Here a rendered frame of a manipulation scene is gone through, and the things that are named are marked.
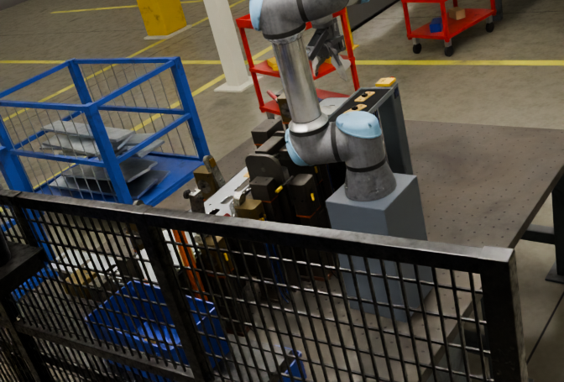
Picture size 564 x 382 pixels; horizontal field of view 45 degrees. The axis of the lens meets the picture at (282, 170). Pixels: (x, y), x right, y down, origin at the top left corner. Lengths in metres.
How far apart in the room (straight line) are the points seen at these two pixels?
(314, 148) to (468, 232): 0.79
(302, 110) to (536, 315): 1.70
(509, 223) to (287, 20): 1.16
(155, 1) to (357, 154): 7.84
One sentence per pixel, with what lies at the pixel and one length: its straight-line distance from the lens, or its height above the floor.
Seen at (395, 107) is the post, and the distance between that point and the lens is 2.64.
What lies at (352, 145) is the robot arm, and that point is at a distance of 1.89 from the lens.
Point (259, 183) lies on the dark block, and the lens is 2.15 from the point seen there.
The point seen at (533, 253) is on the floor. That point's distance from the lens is 3.57.
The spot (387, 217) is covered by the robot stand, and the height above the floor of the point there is 1.07.
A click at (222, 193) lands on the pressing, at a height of 1.00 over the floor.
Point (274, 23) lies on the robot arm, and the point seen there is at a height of 1.65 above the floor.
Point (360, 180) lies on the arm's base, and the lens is 1.94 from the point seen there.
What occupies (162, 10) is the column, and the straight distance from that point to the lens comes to 9.63.
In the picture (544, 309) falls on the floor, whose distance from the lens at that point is 3.23.
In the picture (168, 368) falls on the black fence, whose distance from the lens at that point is 1.48.
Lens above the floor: 2.06
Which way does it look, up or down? 25 degrees down
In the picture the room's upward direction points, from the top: 15 degrees counter-clockwise
